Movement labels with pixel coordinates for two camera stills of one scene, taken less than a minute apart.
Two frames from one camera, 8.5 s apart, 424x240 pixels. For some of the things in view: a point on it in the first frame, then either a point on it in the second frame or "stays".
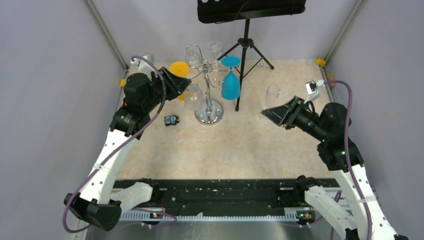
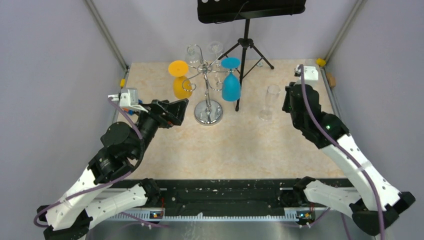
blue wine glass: [230, 86] stays
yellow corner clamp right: [320, 62] stays
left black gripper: [175, 84] → [175, 113]
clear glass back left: [193, 57] stays
